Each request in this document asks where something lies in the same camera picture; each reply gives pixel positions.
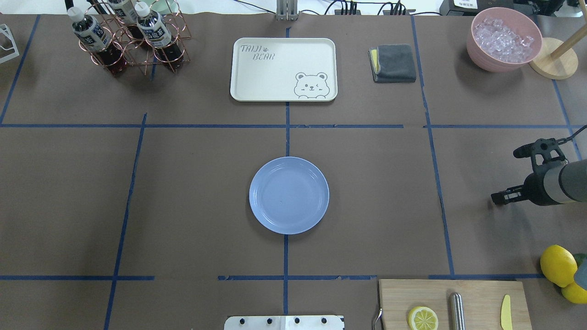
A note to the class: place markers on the lemon half slice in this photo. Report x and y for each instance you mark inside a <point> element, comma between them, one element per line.
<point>422,318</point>

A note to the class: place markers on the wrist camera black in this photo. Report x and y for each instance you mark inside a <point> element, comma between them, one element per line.
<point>543,153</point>

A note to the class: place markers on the yellow plastic knife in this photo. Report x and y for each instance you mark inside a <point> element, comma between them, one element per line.
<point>505,313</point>

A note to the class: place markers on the yellow lemon back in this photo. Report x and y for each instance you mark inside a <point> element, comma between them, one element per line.
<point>574,293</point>

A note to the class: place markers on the yellow lemon front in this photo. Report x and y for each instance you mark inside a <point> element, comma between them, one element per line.
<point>558,265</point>

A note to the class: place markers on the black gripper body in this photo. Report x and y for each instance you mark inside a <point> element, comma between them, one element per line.
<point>538,188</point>

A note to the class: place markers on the white wire cup rack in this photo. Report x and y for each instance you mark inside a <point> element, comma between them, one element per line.
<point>8,46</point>

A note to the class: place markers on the cream bear tray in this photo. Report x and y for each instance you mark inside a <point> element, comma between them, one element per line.
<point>284,70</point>

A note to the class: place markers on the aluminium frame post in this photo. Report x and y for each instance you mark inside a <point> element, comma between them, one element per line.
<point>287,10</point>

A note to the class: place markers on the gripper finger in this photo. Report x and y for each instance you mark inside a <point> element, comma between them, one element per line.
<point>509,195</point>

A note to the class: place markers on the pink bowl of ice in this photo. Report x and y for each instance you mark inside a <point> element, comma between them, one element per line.
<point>502,40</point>

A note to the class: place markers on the copper wire bottle rack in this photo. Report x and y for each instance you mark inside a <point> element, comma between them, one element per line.
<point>134,54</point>

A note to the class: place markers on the steel muddler black tip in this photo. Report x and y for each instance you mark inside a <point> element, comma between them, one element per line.
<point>457,311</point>

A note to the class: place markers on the yellow lemon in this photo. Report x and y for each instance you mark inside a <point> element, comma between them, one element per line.
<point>558,265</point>
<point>574,293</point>

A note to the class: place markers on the tea bottle white cap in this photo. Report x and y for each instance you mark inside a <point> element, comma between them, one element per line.
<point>96,40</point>

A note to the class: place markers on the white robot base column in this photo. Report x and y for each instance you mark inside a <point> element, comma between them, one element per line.
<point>285,322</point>

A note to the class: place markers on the wooden cutting board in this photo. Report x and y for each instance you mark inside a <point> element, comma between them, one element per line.
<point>482,300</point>

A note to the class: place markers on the green bowl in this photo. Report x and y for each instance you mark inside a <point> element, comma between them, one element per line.
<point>164,6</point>

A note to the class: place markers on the blue plate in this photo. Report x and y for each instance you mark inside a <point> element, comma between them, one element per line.
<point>289,195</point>

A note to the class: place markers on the wooden cup tree stand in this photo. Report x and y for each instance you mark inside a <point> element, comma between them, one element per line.
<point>557,59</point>

